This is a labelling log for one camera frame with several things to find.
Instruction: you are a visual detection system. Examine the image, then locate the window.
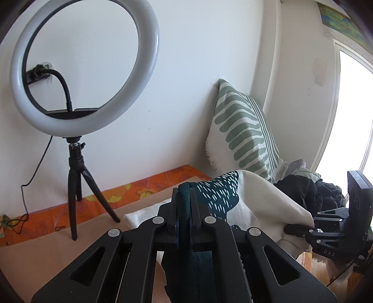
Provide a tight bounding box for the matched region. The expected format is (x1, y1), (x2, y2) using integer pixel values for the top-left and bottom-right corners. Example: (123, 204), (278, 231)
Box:
(316, 41), (373, 177)

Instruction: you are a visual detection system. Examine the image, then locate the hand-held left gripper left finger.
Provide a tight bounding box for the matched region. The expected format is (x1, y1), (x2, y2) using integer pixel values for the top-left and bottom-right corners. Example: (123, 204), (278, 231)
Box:
(31, 182), (183, 303)

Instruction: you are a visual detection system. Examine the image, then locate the wall socket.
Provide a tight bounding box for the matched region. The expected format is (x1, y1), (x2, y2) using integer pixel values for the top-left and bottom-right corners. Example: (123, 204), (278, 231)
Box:
(25, 61), (53, 86)

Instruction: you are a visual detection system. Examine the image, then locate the teal white printed t-shirt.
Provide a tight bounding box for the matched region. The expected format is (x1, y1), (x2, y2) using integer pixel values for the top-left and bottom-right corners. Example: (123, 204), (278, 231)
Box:
(162, 170), (315, 303)

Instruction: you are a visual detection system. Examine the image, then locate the black ring light tripod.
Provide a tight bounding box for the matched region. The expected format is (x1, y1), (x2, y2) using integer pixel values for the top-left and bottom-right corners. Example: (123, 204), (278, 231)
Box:
(66, 136), (121, 241)

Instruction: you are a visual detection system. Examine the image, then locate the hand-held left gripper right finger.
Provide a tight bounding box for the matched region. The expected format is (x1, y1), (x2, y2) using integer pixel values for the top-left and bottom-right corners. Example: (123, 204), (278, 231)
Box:
(189, 186), (338, 303)

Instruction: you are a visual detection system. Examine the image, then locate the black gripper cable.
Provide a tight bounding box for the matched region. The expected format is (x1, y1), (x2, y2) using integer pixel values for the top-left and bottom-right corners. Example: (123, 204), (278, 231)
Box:
(326, 256), (359, 289)

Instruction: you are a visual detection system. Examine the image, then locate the black ring light cable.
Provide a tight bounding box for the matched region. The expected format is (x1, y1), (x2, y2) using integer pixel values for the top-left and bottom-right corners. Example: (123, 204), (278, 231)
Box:
(0, 135), (53, 237)

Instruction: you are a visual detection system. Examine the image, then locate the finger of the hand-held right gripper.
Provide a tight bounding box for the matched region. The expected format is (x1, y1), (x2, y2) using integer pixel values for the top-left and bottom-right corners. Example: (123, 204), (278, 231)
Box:
(314, 207), (350, 222)
(284, 223), (345, 244)

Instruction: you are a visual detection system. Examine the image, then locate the folded white cloth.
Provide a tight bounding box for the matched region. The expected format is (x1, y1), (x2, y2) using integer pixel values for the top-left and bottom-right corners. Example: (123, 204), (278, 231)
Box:
(125, 198), (173, 231)

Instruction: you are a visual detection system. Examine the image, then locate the white ring light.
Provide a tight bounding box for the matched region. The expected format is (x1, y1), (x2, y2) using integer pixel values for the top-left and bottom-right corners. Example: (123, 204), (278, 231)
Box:
(10, 0), (160, 138)

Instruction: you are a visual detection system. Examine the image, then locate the orange floral bed sheet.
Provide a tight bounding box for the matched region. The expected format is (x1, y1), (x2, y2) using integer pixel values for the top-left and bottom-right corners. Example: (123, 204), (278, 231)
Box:
(0, 164), (330, 273)

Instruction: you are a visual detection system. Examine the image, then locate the pile of black clothes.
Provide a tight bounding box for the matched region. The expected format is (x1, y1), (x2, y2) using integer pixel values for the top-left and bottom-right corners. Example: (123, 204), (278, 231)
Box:
(274, 159), (349, 217)

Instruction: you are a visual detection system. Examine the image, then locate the white green patterned cushion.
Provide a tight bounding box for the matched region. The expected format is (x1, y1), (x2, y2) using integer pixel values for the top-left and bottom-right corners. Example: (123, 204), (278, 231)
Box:
(205, 79), (288, 185)

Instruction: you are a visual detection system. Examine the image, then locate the green yellow wall picture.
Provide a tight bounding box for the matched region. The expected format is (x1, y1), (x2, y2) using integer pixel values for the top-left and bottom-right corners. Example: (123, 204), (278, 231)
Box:
(317, 0), (368, 47)

